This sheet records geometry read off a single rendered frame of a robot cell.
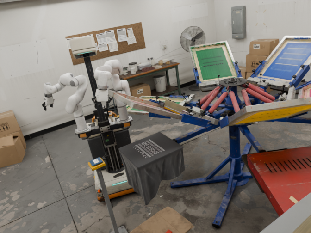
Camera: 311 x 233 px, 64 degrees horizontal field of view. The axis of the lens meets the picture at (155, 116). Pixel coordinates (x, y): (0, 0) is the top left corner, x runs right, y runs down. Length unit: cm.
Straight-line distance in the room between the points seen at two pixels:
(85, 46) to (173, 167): 135
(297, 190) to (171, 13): 581
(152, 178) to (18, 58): 417
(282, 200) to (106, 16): 530
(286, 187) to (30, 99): 515
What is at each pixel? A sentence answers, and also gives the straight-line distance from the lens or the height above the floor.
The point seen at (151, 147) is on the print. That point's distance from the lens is 242.
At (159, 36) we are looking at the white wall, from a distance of 667.
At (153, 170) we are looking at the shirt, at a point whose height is 85.
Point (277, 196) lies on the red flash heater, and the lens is 160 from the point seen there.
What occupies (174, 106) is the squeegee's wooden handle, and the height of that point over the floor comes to 127.
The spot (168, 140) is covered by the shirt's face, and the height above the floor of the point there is 95.
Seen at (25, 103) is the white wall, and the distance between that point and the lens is 589.
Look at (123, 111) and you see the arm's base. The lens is 260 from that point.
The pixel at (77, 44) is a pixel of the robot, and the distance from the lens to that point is 235.
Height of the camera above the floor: 215
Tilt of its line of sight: 23 degrees down
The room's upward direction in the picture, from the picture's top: 10 degrees counter-clockwise
